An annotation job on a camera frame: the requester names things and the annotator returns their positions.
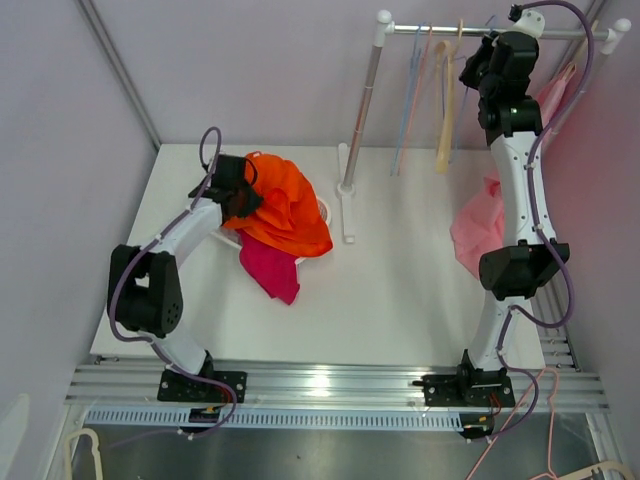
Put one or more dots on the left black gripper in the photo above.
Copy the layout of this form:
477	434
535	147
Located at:
252	205

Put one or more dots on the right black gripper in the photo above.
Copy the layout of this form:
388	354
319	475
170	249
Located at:
468	75

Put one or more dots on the beige wooden hanger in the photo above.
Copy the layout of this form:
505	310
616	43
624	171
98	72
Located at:
445	53

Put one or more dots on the orange t shirt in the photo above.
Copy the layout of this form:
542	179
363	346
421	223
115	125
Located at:
276	178

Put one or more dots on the magenta t shirt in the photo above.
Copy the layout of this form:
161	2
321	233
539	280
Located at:
273	270

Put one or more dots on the beige hanger holding pink shirt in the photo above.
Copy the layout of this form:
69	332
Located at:
579	61

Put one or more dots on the pink t shirt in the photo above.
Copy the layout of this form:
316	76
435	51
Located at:
479	226

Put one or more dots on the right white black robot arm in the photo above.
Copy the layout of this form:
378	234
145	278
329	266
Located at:
530	255

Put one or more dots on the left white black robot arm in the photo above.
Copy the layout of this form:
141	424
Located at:
145	302

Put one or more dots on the beige hanger bottom right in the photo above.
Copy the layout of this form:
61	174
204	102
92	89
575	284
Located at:
603	467

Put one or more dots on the white plastic laundry basket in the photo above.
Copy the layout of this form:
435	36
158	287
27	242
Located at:
299	228

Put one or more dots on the metal clothes rack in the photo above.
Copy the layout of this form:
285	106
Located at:
606	41

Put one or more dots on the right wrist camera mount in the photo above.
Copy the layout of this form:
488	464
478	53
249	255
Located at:
527	21

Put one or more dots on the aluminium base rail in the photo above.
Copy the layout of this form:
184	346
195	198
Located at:
136	380

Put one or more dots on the white cable duct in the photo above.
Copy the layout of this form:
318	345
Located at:
278	418

